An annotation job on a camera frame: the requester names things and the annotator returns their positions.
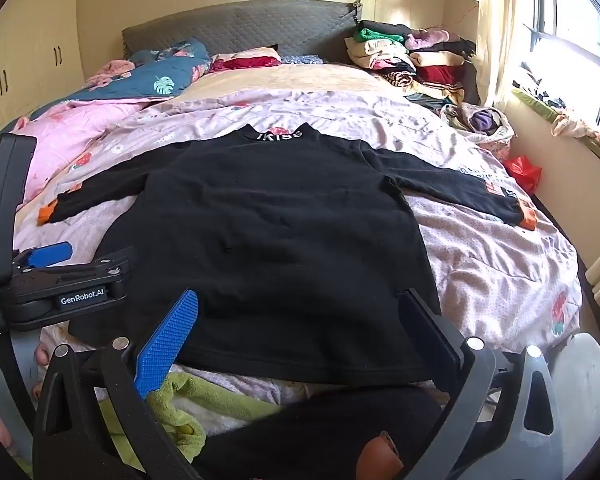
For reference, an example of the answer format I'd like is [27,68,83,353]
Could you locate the white round stool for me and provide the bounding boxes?
[545,332,600,480]

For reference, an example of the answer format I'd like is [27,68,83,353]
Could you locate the pile of folded clothes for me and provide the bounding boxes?
[344,20,481,111]

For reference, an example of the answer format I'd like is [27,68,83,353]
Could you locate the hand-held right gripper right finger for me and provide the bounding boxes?
[397,287,566,480]

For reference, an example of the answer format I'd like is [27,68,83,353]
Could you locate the lilac strawberry print quilt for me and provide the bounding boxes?
[10,87,583,411]

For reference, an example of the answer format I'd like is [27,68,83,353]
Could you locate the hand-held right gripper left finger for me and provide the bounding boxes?
[32,287,201,480]

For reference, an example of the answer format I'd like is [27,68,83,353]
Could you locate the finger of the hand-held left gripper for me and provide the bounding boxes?
[12,241,74,268]
[15,244,137,286]

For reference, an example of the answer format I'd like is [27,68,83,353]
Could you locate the black sweater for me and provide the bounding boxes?
[37,122,538,388]

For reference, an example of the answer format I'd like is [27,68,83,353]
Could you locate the red plastic bag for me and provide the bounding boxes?
[502,155,543,195]

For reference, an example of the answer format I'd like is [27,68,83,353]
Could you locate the red string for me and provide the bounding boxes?
[422,2,481,31]

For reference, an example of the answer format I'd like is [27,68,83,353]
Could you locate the beige bedsheet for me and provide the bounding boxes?
[180,62,406,111]

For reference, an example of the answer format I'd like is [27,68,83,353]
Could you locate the fabric basket of clothes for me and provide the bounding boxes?
[440,102,517,148]

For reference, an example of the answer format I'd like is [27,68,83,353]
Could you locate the window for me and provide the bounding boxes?
[522,0,600,133]

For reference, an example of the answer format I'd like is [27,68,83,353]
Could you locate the cream curtain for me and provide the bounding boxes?
[472,0,523,111]

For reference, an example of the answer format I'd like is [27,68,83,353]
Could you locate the grey quilted headboard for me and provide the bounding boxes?
[121,0,363,66]

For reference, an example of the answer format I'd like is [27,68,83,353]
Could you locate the red and cream pillow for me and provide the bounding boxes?
[210,47,283,73]

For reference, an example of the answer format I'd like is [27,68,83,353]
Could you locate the pink quilt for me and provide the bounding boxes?
[0,97,151,206]

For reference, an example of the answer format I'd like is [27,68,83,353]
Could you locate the cream wardrobe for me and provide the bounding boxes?
[0,0,96,136]

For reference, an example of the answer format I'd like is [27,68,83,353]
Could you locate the blue floral quilt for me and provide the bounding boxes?
[67,37,212,106]

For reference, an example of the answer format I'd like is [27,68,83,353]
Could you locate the pink fuzzy cloth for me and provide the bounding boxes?
[87,60,136,86]

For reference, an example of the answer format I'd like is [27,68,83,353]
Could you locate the dark patterned clothes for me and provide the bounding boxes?
[511,62,568,110]

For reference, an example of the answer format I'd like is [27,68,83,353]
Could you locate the pink crumpled garment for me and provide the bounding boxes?
[550,112,600,141]

